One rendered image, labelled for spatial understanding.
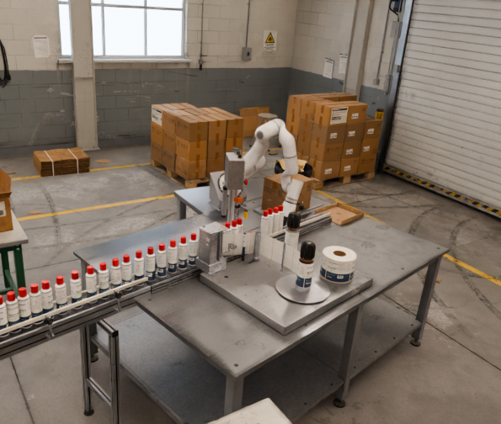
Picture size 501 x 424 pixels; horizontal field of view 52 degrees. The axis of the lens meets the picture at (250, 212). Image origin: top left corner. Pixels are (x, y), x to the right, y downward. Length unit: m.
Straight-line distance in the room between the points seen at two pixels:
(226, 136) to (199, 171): 0.58
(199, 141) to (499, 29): 3.86
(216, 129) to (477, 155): 3.37
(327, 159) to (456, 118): 1.78
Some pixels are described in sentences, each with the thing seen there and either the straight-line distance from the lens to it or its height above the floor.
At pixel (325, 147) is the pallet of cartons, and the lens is 6.96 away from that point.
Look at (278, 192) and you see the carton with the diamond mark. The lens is 3.88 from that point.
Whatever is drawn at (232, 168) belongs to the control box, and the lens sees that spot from 3.12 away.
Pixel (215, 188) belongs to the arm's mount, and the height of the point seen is 0.99.
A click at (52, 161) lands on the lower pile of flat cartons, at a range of 7.25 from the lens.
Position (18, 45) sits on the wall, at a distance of 8.01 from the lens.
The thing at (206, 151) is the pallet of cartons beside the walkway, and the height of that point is 0.51.
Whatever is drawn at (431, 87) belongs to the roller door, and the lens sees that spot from 7.67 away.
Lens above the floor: 2.40
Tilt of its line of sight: 23 degrees down
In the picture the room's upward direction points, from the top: 5 degrees clockwise
